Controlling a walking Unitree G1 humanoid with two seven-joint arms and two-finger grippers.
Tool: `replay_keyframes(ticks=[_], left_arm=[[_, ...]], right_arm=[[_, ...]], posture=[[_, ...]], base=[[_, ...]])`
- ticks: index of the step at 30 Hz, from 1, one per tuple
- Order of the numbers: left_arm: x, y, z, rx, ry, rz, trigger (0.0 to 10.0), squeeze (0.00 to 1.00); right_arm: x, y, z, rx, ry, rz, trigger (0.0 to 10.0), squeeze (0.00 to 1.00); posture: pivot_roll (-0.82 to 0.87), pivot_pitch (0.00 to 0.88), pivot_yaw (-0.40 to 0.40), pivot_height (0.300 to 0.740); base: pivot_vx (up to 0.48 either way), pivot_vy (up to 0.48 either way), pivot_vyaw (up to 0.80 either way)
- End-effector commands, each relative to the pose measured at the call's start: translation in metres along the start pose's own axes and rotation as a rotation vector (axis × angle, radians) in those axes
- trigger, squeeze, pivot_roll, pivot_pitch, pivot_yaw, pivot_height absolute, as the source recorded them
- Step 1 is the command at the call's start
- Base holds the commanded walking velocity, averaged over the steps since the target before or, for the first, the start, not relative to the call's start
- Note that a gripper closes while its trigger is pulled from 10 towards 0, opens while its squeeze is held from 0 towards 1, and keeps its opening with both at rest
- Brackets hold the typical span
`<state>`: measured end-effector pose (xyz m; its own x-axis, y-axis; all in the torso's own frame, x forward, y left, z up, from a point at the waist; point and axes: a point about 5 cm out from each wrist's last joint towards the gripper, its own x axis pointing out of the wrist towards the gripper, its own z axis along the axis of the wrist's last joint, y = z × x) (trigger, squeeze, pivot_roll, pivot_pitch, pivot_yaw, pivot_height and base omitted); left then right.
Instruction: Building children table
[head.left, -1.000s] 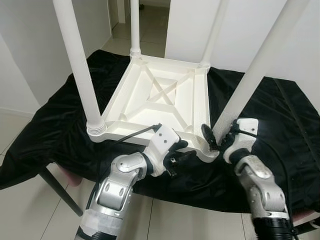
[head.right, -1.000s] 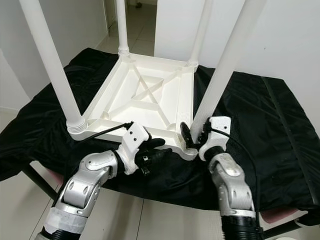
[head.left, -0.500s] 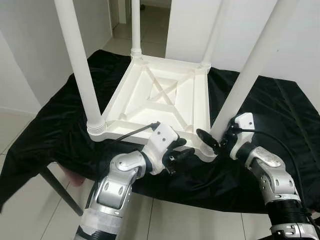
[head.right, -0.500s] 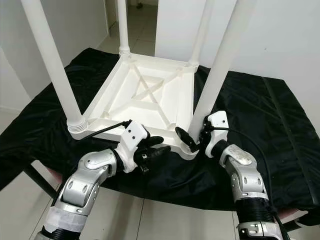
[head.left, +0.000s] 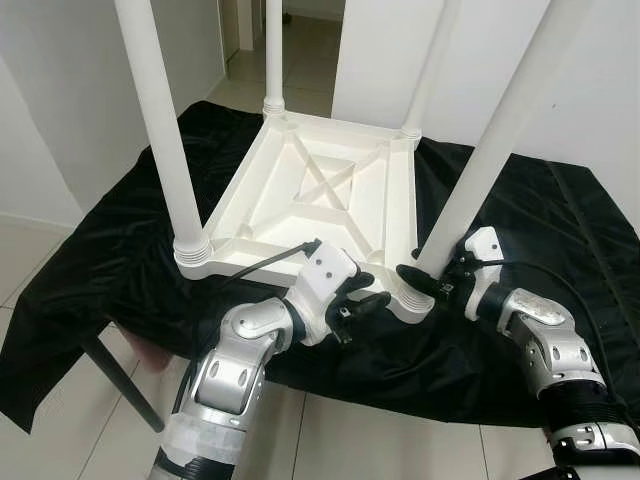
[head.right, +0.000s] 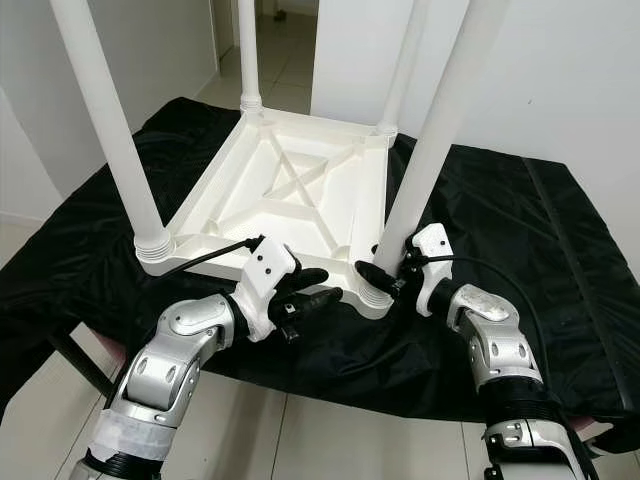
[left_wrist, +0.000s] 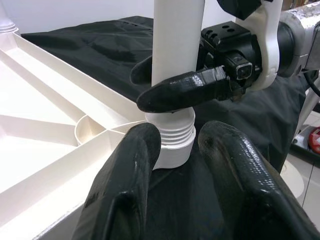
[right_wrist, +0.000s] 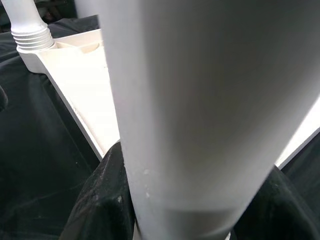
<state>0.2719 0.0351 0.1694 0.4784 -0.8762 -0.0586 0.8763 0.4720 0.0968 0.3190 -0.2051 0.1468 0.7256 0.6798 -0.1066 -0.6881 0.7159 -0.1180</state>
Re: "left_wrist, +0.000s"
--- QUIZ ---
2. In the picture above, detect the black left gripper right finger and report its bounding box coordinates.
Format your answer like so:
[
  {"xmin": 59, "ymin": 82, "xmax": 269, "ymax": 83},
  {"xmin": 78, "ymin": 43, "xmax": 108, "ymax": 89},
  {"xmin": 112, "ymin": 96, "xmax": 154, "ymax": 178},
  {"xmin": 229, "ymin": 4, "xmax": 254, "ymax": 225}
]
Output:
[{"xmin": 197, "ymin": 120, "xmax": 320, "ymax": 240}]

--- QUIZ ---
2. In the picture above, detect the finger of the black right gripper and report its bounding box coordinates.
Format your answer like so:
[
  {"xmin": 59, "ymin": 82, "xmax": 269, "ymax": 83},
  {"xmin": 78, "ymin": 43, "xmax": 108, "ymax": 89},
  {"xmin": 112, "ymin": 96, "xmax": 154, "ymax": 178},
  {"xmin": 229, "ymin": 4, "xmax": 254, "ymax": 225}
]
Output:
[
  {"xmin": 136, "ymin": 65, "xmax": 231, "ymax": 113},
  {"xmin": 130, "ymin": 55, "xmax": 154, "ymax": 85}
]

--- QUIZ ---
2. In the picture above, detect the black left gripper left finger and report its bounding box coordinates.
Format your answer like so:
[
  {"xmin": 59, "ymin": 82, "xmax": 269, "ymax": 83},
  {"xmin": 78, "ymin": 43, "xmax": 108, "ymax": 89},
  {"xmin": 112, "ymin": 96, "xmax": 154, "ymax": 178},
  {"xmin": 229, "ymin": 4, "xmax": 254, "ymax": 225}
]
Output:
[{"xmin": 78, "ymin": 122, "xmax": 161, "ymax": 240}]

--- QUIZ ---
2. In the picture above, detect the white plastic table leg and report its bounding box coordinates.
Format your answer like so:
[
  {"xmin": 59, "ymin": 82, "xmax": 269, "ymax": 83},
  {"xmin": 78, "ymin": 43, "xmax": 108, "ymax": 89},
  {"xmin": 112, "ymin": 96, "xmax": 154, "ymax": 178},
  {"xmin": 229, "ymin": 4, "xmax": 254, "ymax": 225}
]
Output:
[
  {"xmin": 144, "ymin": 0, "xmax": 206, "ymax": 151},
  {"xmin": 0, "ymin": 0, "xmax": 20, "ymax": 35}
]

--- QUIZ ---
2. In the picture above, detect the white plastic tabletop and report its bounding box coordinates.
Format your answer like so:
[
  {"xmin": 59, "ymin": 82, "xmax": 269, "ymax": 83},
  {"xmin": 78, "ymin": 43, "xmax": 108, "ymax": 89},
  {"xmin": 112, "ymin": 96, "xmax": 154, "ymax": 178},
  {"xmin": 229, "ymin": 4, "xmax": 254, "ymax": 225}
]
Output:
[{"xmin": 0, "ymin": 29, "xmax": 196, "ymax": 240}]

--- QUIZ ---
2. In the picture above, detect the black cloth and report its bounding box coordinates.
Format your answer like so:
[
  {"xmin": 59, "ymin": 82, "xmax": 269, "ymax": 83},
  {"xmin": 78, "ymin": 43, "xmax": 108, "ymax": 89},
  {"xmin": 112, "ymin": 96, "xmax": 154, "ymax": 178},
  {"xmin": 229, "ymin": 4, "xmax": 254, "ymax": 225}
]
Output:
[{"xmin": 21, "ymin": 15, "xmax": 311, "ymax": 240}]

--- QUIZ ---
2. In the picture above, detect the red round object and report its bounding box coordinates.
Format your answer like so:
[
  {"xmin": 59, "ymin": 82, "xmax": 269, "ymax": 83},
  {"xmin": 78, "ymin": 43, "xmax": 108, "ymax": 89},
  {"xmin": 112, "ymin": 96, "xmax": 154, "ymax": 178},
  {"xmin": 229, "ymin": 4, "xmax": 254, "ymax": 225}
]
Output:
[{"xmin": 308, "ymin": 126, "xmax": 320, "ymax": 155}]

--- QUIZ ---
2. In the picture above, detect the white metal stand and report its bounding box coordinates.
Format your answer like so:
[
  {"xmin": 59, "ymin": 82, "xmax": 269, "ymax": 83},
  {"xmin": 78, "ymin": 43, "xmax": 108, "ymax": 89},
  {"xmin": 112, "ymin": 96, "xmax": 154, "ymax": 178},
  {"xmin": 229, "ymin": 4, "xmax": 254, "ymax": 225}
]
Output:
[{"xmin": 291, "ymin": 87, "xmax": 320, "ymax": 161}]

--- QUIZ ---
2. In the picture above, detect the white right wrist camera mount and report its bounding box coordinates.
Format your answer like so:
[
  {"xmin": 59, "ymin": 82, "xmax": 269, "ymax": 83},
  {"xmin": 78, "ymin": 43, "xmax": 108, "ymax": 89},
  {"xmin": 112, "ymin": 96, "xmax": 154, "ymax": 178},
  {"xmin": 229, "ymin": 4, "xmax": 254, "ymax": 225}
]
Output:
[{"xmin": 216, "ymin": 0, "xmax": 283, "ymax": 91}]

